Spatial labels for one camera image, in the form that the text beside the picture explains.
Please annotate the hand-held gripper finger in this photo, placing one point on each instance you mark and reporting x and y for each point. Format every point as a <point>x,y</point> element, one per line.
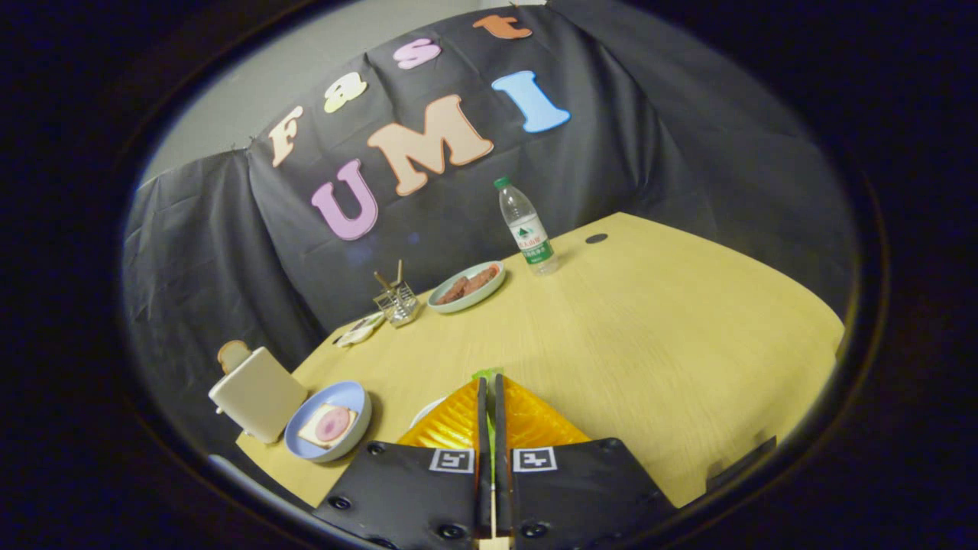
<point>483,435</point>
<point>501,435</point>

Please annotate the green lettuce leaf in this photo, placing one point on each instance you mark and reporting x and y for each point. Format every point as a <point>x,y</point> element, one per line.
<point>487,373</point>

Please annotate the toasted bread slice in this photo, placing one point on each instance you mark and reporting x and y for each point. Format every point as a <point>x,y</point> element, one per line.
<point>231,354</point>

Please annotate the white rectangular plate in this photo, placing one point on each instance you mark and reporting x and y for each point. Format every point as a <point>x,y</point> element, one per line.
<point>428,409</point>

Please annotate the pale green round plate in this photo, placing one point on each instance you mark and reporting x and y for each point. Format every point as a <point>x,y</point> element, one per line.
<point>466,305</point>

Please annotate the light blue round plate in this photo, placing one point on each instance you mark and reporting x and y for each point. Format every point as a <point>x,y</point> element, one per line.
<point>348,397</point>

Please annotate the brown meat patty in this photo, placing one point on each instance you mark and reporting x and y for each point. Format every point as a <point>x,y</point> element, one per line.
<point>452,291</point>
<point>480,279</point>

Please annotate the pink ham slice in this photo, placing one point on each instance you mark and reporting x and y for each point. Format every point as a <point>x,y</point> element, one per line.
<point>333,425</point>

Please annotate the white divided condiment dish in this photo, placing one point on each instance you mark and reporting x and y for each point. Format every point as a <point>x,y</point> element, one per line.
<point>359,332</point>

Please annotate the bread slice under ham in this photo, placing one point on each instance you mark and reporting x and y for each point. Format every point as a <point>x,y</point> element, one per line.
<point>309,435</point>

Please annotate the clear plastic water bottle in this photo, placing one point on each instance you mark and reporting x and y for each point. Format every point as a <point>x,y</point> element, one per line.
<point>527,229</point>

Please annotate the cream white toaster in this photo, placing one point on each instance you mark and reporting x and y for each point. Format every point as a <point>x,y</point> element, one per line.
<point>260,397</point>

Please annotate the black backdrop cloth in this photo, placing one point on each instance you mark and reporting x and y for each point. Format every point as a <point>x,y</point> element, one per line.
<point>199,267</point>

